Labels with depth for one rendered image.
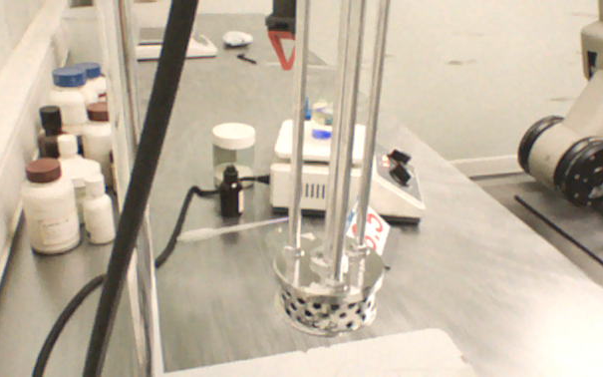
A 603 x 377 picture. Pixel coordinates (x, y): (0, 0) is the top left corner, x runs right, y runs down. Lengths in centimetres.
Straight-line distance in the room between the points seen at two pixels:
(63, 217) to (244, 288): 22
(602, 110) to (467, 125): 125
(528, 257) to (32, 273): 56
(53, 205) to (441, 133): 213
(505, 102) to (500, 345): 222
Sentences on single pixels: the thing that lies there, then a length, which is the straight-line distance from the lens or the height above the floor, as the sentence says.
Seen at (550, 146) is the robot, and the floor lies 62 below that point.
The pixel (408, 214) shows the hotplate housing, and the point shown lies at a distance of 75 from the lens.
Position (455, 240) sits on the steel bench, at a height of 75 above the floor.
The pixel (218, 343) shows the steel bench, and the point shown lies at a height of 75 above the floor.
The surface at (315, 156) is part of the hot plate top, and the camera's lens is 71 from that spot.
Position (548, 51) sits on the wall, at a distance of 280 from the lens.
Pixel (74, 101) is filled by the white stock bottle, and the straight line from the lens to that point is 91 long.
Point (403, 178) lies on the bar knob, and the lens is 75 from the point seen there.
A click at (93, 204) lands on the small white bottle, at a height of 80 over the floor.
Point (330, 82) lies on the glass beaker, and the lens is 76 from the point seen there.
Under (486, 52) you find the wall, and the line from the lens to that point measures 261.
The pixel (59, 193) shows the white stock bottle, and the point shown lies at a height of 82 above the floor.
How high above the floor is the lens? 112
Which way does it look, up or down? 27 degrees down
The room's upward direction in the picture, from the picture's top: 3 degrees clockwise
